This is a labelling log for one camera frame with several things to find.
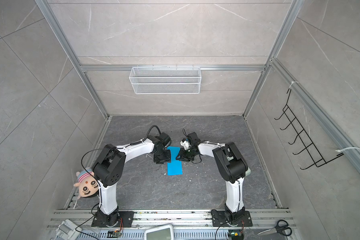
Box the black wire hook rack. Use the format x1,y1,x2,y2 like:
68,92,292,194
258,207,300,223
274,89,344,171

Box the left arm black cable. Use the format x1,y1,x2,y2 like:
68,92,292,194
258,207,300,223
80,125,163,178

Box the black handled scissors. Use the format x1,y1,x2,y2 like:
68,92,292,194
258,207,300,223
258,220,293,237

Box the white wire mesh basket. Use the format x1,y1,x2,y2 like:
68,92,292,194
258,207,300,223
129,67,202,95

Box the plush doll toy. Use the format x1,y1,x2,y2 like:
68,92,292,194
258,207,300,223
74,168,99,199

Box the white clamp device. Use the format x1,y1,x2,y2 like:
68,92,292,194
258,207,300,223
55,219,82,240

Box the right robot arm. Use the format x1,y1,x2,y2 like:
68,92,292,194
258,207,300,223
176,132,251,224

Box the small green circuit board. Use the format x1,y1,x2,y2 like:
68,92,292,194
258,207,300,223
228,231,245,240

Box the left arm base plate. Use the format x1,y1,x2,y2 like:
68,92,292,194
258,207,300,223
91,211,135,228

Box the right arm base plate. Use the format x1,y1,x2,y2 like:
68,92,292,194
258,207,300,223
210,210,253,227

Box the blue square paper sheet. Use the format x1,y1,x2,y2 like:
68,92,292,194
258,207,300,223
167,147,183,176

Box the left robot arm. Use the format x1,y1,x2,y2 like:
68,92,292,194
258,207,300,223
92,133,172,216

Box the small orange circuit board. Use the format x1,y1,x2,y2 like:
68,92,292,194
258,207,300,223
107,230,123,238

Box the white display device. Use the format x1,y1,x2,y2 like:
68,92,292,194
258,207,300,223
144,224,175,240

